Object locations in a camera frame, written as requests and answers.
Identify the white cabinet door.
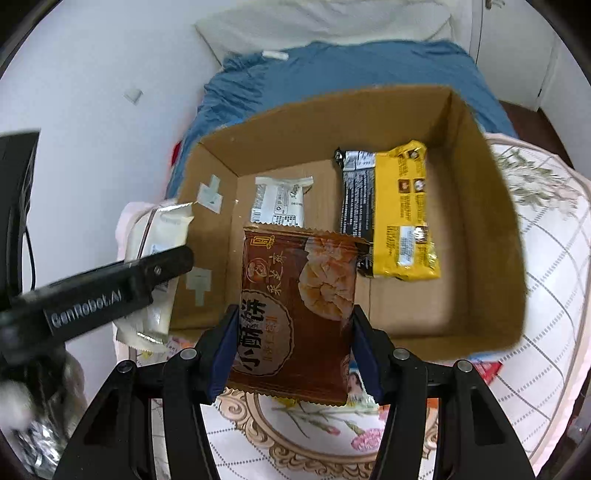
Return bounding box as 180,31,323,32
468,0,555,112

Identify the blue blanket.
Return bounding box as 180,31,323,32
165,41,518,199

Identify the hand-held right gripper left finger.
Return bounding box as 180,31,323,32
53,305,245,480

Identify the brown pastry snack packet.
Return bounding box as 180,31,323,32
227,225,372,407

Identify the floral quilted bed cover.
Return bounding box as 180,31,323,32
113,131,591,480

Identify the black monitor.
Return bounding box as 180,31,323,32
0,131,41,305

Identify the small red packet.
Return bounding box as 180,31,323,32
471,360,504,385

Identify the cream snack packet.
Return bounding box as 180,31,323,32
115,203,195,354

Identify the small white snack packet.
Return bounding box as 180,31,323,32
249,176,315,228

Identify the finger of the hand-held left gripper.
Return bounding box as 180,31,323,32
122,246,195,301

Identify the yellow snack packet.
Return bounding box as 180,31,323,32
369,140,441,281

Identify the brown cardboard box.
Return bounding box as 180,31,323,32
168,85,528,365

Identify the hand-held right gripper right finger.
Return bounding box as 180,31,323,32
352,308,536,480

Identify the white pillow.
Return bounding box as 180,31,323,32
194,0,455,70

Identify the black snack packet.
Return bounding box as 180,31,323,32
333,148,377,278

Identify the pale packet with face print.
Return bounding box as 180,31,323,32
346,355,384,407

